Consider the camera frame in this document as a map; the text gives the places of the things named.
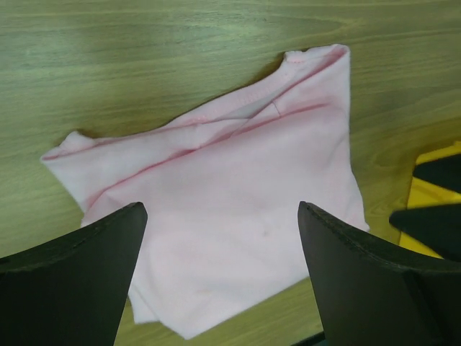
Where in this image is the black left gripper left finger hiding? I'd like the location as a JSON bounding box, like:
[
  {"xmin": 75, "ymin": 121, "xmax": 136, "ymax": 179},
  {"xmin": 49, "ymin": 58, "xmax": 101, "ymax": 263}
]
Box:
[{"xmin": 1, "ymin": 203, "xmax": 148, "ymax": 345}]

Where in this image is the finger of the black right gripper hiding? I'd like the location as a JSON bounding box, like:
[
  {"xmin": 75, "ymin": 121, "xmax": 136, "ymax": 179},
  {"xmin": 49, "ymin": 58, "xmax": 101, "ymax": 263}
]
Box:
[
  {"xmin": 389, "ymin": 203, "xmax": 460, "ymax": 262},
  {"xmin": 413, "ymin": 154, "xmax": 461, "ymax": 193}
]

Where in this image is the light pink t-shirt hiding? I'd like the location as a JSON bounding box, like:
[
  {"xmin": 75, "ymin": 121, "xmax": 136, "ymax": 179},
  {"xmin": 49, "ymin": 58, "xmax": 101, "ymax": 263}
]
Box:
[{"xmin": 41, "ymin": 44, "xmax": 369, "ymax": 340}]

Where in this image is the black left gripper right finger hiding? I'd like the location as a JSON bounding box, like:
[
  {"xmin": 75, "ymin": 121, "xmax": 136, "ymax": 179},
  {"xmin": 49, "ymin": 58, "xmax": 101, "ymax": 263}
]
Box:
[{"xmin": 297, "ymin": 202, "xmax": 460, "ymax": 345}]

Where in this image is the yellow plastic tray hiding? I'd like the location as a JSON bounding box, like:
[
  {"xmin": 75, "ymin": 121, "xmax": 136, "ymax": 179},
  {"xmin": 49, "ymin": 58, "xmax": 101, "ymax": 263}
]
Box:
[{"xmin": 398, "ymin": 141, "xmax": 461, "ymax": 259}]

